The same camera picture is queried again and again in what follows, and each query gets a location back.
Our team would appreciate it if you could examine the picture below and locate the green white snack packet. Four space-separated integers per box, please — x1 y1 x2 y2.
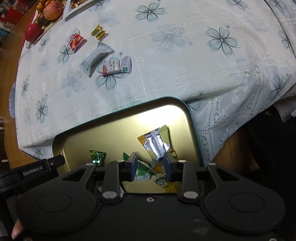
122 153 156 181

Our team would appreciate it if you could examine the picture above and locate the yellow green pea packet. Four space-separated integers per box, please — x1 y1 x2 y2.
154 175 182 195

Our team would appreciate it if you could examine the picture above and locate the silver yellow snack packet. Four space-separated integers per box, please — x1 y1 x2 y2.
137 125 178 174

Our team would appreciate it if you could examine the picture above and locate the green foil candy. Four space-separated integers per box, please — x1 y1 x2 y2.
89 150 106 168

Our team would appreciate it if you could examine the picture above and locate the gold metal tin tray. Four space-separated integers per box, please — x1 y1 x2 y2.
53 97 203 201

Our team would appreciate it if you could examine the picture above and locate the white pink snack bar packet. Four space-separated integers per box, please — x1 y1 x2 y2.
102 56 132 75

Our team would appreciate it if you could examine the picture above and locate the long white snack packet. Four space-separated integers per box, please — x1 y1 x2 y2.
79 42 113 76

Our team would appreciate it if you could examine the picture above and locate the red white hawthorn packet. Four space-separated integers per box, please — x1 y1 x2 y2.
67 29 84 52

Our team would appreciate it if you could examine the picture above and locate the small gold candy packet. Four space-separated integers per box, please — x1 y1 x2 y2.
91 25 106 40

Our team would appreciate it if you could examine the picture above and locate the white floral tablecloth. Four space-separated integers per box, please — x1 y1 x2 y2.
16 1 295 162

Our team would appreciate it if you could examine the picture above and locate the wooden fruit tray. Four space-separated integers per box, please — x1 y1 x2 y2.
25 1 66 49

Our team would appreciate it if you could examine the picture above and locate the red apple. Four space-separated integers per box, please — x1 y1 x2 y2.
25 24 43 42

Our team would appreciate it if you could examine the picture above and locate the white rectangular plate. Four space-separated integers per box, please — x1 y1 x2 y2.
63 0 95 20

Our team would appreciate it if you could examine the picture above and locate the large pink-orange apple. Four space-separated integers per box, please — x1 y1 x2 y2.
43 1 64 21

